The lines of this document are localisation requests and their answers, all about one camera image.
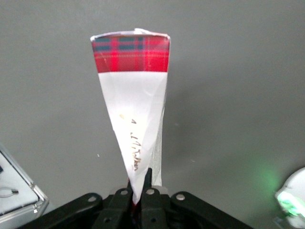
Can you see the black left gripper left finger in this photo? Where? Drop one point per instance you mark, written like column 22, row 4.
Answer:
column 119, row 207

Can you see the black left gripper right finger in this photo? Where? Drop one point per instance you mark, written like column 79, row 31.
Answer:
column 150, row 205

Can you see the red cookie box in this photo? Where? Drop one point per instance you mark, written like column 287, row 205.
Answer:
column 131, row 95

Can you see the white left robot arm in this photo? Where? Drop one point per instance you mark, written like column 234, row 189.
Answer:
column 294, row 190

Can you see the grey table mat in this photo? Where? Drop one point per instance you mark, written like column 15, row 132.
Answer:
column 226, row 83

